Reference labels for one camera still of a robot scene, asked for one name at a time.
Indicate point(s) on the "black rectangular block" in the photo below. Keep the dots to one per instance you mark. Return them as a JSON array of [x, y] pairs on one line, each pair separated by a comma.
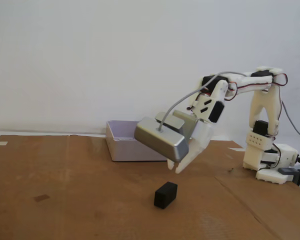
[[165, 196]]

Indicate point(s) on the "silver webcam with clip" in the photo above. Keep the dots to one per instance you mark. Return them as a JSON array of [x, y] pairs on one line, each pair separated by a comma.
[[160, 143]]

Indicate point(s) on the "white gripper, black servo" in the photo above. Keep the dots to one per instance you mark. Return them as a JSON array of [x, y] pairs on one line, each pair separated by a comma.
[[202, 136]]

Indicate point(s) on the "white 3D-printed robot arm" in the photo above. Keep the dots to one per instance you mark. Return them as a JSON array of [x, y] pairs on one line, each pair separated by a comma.
[[258, 105]]

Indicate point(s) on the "brown cardboard sheet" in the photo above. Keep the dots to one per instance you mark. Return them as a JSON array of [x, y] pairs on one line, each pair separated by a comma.
[[90, 212]]

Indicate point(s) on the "grey table clamp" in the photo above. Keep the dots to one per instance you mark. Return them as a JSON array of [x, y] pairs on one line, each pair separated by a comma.
[[287, 172]]

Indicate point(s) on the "pale lilac plastic box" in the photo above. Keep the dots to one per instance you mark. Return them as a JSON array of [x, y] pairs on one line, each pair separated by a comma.
[[125, 151]]

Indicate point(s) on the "beige masking tape strip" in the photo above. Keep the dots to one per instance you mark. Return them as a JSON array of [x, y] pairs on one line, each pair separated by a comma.
[[0, 143]]

